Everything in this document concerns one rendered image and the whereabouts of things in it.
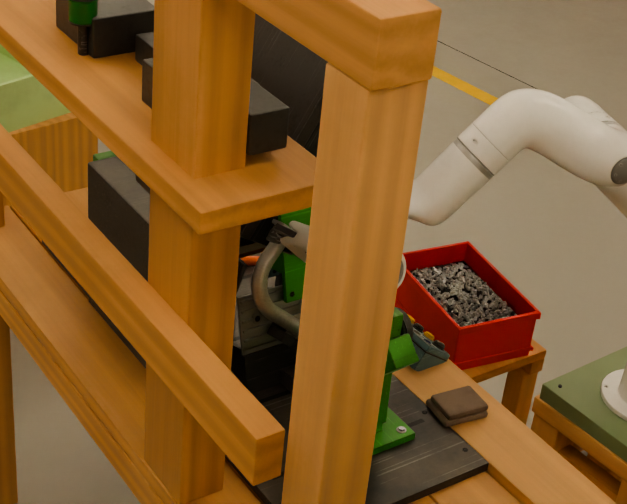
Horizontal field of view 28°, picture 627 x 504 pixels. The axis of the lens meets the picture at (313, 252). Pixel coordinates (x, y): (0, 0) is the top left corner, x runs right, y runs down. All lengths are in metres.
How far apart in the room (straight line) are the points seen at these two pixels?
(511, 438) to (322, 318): 0.90
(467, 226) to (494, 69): 1.60
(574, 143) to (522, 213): 2.97
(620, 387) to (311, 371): 1.09
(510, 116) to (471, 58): 4.37
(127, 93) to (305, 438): 0.69
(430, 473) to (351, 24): 1.12
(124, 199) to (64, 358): 0.38
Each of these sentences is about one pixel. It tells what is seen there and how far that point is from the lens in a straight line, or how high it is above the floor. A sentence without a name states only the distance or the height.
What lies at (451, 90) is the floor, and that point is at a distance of 6.07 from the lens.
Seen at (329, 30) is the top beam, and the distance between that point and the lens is 1.50.
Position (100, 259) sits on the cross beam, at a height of 1.28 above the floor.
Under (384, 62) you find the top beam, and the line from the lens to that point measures 1.44.
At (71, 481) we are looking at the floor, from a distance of 3.62.
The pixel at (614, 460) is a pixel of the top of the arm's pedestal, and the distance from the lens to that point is 2.59.
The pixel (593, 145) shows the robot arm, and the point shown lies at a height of 1.54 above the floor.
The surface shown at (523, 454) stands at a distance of 2.45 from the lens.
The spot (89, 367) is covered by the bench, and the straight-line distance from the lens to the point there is 2.57.
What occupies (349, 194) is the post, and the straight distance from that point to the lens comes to 1.52.
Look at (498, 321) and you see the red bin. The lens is 2.76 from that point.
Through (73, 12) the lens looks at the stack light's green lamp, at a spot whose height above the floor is 1.62.
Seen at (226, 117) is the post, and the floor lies 1.63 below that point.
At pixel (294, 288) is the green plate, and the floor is 1.10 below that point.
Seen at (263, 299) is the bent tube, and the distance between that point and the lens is 2.37.
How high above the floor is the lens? 2.45
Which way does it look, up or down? 32 degrees down
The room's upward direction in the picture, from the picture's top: 6 degrees clockwise
